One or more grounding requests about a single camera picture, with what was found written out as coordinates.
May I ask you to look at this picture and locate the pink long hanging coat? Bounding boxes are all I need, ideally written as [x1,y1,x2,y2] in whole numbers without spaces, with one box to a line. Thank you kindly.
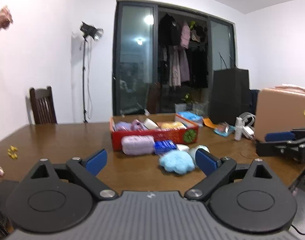
[169,46,190,87]

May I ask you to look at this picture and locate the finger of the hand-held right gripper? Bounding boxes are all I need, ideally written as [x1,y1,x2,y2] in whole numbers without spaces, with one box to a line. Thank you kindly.
[256,140,303,158]
[264,129,305,142]

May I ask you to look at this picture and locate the black hanging jacket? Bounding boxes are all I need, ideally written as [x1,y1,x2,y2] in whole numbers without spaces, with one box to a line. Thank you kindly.
[159,14,181,47]

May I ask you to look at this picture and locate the orange paper packet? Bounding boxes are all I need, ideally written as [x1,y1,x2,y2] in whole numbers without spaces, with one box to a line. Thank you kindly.
[202,117,218,128]

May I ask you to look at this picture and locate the small yellow scraps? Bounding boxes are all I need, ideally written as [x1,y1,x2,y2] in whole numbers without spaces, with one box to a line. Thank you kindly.
[7,145,18,159]

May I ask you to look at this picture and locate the black light stand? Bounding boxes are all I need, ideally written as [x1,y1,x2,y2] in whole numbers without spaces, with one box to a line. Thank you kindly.
[81,40,93,123]

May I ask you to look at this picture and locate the purple knit cloth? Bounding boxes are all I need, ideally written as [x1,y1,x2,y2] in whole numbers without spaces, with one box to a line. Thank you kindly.
[115,121,133,132]

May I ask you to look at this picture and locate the white spray bottle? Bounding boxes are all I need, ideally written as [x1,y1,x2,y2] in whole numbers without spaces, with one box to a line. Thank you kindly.
[234,117,243,141]

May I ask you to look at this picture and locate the tan case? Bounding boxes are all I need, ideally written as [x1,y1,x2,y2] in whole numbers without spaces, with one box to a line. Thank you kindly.
[254,86,305,142]

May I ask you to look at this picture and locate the teal snack packet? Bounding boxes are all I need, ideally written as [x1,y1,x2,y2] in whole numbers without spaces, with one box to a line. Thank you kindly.
[214,122,235,137]

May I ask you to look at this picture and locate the pale pink cloth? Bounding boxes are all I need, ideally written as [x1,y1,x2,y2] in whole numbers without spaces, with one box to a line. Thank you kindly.
[275,84,305,92]

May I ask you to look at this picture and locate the blue tissue pack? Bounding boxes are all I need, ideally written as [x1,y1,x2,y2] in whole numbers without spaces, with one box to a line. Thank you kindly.
[176,110,204,127]

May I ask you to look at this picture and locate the black paper bag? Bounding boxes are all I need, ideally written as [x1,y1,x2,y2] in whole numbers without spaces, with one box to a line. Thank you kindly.
[209,52,250,125]

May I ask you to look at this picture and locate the yellow plush toy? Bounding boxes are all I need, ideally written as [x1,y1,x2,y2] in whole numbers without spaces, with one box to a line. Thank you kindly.
[160,121,187,130]

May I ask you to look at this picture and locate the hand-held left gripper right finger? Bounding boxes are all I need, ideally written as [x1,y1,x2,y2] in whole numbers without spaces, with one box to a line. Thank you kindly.
[184,149,281,202]

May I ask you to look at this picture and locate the black studio light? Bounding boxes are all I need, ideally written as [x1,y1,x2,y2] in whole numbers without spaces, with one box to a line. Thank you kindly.
[80,22,104,42]

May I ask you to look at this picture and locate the black framed sliding glass door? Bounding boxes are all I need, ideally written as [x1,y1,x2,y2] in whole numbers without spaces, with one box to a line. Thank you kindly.
[113,0,235,117]

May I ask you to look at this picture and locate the dried pink rose bouquet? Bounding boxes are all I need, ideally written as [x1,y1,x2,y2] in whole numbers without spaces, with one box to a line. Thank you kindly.
[0,5,13,38]

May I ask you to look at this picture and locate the light blue plush toy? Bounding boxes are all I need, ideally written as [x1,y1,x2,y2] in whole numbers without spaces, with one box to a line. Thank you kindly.
[158,151,196,175]

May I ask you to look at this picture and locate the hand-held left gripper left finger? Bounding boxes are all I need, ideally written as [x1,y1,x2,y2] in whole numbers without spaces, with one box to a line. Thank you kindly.
[20,149,118,201]

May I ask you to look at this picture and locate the blue shiny packet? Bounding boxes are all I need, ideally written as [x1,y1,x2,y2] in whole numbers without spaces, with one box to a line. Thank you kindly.
[154,140,178,155]

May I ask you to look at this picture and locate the dark blue cloth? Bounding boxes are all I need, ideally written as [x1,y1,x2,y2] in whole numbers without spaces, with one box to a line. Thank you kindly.
[249,89,261,117]

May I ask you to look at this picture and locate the white charger with cable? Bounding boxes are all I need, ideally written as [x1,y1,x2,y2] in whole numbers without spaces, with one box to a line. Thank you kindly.
[239,112,256,139]

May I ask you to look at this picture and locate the pink hanging jacket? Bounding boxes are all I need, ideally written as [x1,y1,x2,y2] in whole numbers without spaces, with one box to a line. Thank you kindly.
[180,22,191,48]

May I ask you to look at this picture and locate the red cardboard box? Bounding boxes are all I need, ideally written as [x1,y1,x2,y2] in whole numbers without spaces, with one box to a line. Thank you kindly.
[110,114,199,152]

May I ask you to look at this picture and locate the purple satin scrunchie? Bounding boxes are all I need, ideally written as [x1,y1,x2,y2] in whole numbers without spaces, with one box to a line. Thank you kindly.
[131,119,149,131]

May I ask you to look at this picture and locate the clear pale blue ball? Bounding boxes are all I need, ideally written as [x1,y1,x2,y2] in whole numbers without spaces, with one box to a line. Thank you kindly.
[188,145,211,167]

